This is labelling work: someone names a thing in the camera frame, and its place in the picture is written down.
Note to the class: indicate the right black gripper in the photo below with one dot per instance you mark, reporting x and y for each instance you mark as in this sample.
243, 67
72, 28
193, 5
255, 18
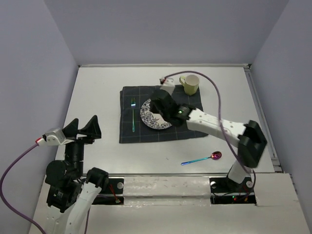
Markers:
152, 107

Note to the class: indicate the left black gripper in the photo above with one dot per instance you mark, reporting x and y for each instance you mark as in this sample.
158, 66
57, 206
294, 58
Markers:
92, 128

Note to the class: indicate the blue floral plate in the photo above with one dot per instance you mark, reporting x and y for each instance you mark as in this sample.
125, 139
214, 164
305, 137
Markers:
151, 120

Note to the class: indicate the iridescent fork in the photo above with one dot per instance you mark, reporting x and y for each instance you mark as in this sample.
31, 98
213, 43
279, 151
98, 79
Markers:
133, 106

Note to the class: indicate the dark plaid cloth napkin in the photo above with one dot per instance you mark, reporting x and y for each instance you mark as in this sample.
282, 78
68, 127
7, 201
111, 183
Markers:
144, 134

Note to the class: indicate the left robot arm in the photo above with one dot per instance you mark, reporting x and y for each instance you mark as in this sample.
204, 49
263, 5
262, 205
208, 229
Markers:
68, 199

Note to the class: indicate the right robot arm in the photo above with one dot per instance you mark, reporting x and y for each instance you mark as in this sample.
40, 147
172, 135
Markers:
246, 140

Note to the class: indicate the iridescent spoon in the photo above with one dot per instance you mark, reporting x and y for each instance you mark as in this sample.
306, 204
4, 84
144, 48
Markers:
214, 156

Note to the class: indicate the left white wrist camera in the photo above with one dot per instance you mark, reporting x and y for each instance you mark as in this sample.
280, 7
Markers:
53, 137

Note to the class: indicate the aluminium table edge rail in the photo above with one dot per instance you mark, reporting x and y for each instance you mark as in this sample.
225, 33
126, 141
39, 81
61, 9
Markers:
240, 65

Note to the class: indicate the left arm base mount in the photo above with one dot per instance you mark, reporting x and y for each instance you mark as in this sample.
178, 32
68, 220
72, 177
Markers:
112, 194

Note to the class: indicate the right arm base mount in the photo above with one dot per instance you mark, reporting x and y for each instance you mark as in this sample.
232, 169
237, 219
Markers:
227, 192

